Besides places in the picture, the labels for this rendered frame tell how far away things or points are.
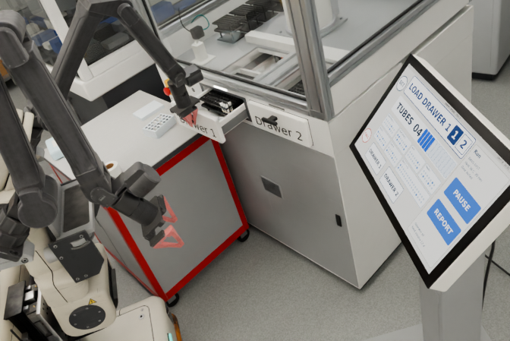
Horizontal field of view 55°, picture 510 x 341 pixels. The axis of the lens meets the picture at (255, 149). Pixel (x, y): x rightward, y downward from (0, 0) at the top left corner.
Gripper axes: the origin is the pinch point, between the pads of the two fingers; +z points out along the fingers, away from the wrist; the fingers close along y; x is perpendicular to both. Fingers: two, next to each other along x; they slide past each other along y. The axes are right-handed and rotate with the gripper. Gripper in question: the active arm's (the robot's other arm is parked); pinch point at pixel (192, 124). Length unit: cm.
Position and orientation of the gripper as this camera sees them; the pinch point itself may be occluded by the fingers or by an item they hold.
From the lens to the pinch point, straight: 186.0
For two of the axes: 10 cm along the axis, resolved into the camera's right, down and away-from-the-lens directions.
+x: -6.7, -3.1, 6.7
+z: 2.5, 7.6, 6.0
